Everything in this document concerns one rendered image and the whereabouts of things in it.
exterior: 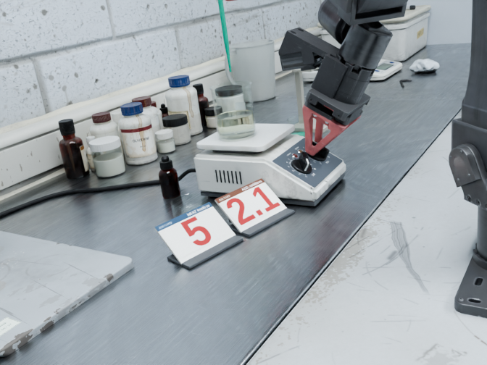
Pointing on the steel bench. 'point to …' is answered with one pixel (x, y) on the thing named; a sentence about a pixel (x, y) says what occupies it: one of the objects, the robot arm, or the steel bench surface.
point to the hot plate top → (264, 130)
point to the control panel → (321, 170)
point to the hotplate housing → (211, 164)
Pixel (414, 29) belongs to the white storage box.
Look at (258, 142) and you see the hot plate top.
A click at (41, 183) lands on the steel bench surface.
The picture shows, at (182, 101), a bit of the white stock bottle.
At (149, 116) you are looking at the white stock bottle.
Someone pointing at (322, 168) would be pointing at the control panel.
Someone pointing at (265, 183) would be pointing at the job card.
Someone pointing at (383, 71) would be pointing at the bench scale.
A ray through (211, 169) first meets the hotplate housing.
